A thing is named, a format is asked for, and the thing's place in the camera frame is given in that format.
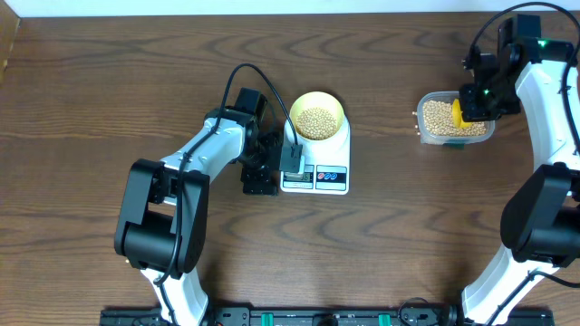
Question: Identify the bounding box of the yellow measuring scoop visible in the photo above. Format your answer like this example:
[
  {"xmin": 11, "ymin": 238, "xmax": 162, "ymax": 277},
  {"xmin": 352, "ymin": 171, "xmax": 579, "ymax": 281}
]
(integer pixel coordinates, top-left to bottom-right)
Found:
[{"xmin": 451, "ymin": 99, "xmax": 472, "ymax": 129}]

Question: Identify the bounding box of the white digital kitchen scale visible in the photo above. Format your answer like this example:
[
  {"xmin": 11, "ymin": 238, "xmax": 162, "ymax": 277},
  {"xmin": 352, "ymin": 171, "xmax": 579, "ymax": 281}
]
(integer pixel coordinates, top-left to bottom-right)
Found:
[{"xmin": 280, "ymin": 118, "xmax": 351, "ymax": 195}]

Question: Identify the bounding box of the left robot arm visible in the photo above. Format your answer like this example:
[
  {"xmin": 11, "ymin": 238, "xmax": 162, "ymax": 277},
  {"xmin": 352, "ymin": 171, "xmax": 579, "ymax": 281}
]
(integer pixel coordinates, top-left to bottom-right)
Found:
[{"xmin": 114, "ymin": 88, "xmax": 281, "ymax": 325}]

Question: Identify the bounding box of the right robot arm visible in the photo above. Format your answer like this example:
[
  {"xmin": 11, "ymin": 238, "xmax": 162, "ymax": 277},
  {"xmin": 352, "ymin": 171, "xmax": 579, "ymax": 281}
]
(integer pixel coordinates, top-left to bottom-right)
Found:
[{"xmin": 454, "ymin": 14, "xmax": 579, "ymax": 325}]

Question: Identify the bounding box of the yellow plastic bowl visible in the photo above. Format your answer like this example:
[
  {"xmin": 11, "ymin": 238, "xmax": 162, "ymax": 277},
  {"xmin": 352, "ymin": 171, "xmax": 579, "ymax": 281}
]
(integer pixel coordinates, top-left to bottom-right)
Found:
[{"xmin": 290, "ymin": 91, "xmax": 345, "ymax": 140}]

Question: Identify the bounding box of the clear container of soybeans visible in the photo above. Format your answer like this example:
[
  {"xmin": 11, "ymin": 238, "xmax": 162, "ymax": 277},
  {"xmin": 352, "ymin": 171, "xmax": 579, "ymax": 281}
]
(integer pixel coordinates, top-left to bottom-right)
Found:
[{"xmin": 416, "ymin": 91, "xmax": 495, "ymax": 145}]

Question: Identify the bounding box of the left black cable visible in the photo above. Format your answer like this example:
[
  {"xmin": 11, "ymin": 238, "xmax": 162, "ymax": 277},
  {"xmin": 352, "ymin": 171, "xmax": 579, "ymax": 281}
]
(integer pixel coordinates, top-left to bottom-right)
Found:
[{"xmin": 152, "ymin": 62, "xmax": 301, "ymax": 326}]

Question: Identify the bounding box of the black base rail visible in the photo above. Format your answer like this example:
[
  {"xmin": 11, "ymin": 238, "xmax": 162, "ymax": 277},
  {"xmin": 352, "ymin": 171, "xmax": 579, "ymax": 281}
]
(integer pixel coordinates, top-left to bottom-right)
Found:
[{"xmin": 98, "ymin": 305, "xmax": 556, "ymax": 326}]

